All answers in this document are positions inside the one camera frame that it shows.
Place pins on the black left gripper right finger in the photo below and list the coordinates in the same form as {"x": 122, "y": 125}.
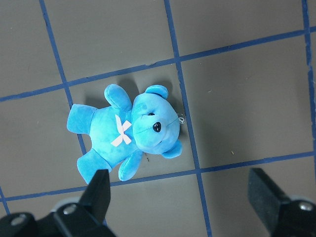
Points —
{"x": 281, "y": 214}

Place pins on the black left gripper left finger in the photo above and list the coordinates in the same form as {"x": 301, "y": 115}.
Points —
{"x": 85, "y": 217}

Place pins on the blue plush teddy bear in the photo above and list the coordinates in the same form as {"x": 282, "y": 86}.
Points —
{"x": 122, "y": 132}

